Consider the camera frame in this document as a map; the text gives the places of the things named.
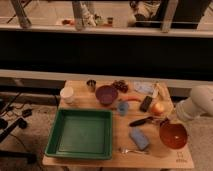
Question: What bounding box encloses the orange bowl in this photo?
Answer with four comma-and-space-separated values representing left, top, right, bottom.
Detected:
159, 121, 188, 149

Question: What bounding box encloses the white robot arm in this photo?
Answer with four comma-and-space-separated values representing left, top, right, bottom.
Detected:
166, 85, 213, 124

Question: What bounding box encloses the red yellow apple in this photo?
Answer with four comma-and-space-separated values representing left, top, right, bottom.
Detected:
151, 102, 165, 116

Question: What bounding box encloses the black rectangular block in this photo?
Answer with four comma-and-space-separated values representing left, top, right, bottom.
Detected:
140, 96, 153, 112

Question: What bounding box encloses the yellow banana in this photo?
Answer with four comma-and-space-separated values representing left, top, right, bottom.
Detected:
156, 83, 168, 100

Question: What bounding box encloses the clear plastic bag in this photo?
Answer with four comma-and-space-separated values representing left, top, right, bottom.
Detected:
133, 82, 154, 94

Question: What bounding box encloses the blue sponge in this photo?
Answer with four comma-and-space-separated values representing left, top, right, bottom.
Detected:
130, 128, 150, 150

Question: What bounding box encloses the orange carrot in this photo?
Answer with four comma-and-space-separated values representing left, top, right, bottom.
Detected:
119, 96, 141, 102

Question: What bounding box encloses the small blue cup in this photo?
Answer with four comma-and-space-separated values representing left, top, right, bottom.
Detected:
117, 101, 129, 116

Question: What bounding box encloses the dark grape bunch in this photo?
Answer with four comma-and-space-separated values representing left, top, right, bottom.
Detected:
112, 80, 129, 93

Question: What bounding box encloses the metal fork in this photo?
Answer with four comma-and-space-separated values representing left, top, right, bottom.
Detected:
119, 148, 149, 155

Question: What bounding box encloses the purple bowl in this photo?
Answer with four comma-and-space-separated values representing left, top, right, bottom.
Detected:
95, 85, 118, 105

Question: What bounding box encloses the small metal cup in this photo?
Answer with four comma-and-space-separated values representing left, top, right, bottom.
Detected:
86, 79, 96, 92

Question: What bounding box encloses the green plastic tray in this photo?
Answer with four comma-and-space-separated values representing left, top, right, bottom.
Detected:
45, 109, 113, 160

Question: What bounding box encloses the white paper cup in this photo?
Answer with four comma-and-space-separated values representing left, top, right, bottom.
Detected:
60, 87, 74, 103

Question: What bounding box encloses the black handled peeler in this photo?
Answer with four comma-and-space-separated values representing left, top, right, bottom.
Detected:
129, 116, 159, 127

